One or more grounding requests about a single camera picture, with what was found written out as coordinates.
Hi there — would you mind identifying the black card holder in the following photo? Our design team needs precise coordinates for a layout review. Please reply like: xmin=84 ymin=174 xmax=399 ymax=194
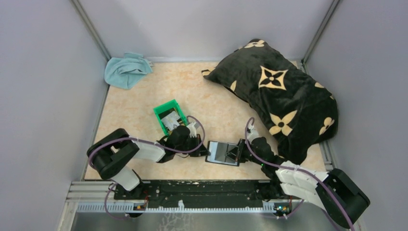
xmin=205 ymin=141 xmax=240 ymax=167

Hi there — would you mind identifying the white gold VIP card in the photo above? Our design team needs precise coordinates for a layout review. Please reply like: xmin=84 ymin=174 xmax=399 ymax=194
xmin=161 ymin=111 xmax=182 ymax=131

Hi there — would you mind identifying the green plastic bin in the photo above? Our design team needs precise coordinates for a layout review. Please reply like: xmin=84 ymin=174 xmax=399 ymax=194
xmin=153 ymin=99 xmax=189 ymax=135

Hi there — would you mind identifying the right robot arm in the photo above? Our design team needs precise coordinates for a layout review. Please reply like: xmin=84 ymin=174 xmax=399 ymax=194
xmin=224 ymin=137 xmax=371 ymax=229

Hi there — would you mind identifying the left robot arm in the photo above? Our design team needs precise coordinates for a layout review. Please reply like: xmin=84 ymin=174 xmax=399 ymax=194
xmin=86 ymin=125 xmax=209 ymax=200

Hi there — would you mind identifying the black floral pillow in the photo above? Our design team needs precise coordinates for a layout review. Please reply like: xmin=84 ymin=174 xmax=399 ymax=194
xmin=201 ymin=38 xmax=339 ymax=164

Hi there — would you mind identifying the light blue cloth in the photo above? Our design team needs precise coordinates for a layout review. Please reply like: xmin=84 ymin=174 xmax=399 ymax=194
xmin=104 ymin=52 xmax=153 ymax=90

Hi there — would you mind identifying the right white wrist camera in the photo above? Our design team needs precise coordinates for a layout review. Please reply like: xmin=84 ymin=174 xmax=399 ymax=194
xmin=245 ymin=125 xmax=260 ymax=143

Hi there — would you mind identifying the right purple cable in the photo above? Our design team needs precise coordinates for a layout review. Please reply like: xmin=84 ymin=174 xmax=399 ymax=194
xmin=244 ymin=117 xmax=356 ymax=231

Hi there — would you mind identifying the purple cable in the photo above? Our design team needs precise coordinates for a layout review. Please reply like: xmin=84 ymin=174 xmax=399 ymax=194
xmin=244 ymin=117 xmax=356 ymax=231
xmin=88 ymin=115 xmax=206 ymax=220

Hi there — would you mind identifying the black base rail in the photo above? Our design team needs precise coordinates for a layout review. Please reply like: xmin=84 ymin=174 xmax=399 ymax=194
xmin=114 ymin=180 xmax=290 ymax=209

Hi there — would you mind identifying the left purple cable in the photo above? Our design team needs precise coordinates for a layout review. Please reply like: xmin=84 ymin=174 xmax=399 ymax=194
xmin=88 ymin=115 xmax=206 ymax=220

